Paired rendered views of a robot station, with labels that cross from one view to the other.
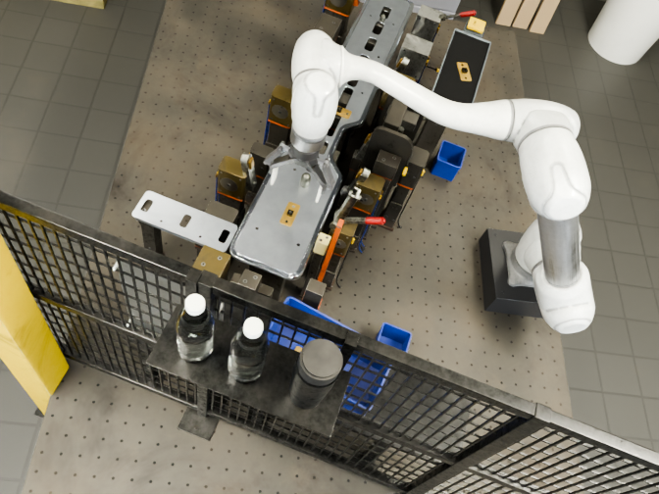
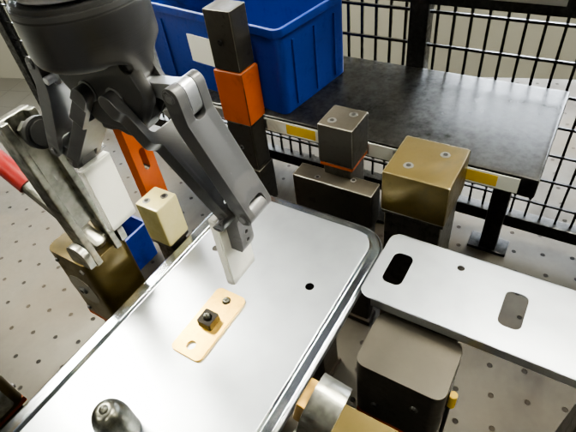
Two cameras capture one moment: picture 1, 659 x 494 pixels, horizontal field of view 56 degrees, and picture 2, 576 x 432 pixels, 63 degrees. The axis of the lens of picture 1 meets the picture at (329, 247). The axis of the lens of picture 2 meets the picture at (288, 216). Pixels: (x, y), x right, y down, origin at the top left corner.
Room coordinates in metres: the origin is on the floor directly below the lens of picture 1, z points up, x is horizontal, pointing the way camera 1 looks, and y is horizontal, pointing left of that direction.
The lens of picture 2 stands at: (1.22, 0.39, 1.41)
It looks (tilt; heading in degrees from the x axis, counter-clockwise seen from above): 44 degrees down; 215
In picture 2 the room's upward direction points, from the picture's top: 8 degrees counter-clockwise
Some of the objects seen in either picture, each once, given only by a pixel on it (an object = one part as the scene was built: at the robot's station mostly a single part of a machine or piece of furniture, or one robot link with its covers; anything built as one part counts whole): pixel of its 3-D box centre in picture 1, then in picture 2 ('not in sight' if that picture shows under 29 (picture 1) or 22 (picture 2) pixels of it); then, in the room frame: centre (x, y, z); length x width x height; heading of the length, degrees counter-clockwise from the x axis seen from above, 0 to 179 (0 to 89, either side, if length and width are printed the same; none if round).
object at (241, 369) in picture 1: (249, 348); not in sight; (0.39, 0.07, 1.53); 0.07 x 0.07 x 0.20
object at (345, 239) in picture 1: (337, 257); (129, 323); (1.03, -0.03, 0.87); 0.10 x 0.07 x 0.35; 88
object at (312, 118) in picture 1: (315, 99); not in sight; (1.05, 0.15, 1.47); 0.13 x 0.11 x 0.16; 18
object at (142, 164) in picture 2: (324, 268); (175, 243); (0.93, -0.01, 0.95); 0.03 x 0.01 x 0.50; 178
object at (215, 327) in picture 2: (289, 213); (208, 320); (1.04, 0.14, 1.01); 0.08 x 0.04 x 0.01; 178
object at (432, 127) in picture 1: (438, 117); not in sight; (1.72, -0.22, 0.92); 0.10 x 0.08 x 0.45; 178
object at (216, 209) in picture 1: (215, 236); (412, 419); (0.97, 0.35, 0.84); 0.12 x 0.07 x 0.28; 88
